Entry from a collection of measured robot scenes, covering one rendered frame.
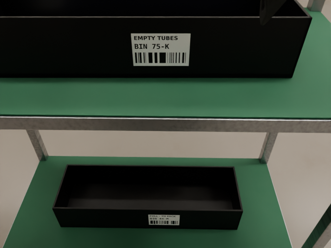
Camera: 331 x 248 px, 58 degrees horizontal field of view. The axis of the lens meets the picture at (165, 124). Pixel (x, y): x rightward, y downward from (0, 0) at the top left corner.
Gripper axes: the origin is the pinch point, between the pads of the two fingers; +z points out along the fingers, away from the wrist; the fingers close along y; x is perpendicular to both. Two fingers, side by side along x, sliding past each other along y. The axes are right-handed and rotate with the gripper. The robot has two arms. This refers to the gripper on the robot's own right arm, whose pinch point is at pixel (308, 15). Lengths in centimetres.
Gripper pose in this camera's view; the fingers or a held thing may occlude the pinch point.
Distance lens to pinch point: 37.9
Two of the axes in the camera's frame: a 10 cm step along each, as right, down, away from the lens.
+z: -0.1, 3.6, 9.3
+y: -10.0, 0.1, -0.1
